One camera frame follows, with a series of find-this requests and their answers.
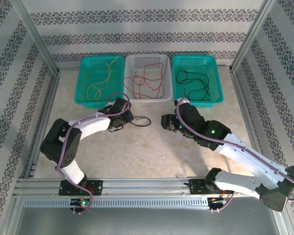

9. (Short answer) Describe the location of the aluminium frame post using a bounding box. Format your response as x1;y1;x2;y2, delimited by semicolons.
11;0;61;75
229;0;278;73

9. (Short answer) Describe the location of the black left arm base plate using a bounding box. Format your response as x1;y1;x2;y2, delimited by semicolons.
58;180;104;196

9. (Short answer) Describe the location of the teal plastic basket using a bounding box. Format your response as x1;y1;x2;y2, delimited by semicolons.
171;55;224;108
74;55;125;110

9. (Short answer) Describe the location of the white plastic basket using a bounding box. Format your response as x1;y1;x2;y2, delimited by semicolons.
123;54;174;106

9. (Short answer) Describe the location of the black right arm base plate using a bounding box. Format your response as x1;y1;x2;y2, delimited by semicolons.
189;179;235;196

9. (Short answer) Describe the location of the grey metal panel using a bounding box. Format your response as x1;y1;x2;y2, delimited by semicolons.
13;207;289;235

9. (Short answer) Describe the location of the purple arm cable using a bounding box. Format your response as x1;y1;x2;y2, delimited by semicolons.
173;97;294;214
54;92;132;215

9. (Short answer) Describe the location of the aluminium side rail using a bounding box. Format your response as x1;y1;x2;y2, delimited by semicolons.
229;67;284;194
24;70;62;179

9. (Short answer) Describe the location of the slotted grey cable duct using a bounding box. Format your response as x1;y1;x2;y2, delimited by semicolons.
23;197;211;209

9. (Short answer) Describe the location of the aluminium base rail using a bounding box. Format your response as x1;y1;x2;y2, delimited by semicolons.
13;177;281;196

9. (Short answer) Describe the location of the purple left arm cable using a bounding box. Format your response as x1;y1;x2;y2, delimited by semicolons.
54;92;132;215

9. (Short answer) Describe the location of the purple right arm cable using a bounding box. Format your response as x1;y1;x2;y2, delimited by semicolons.
173;97;294;214

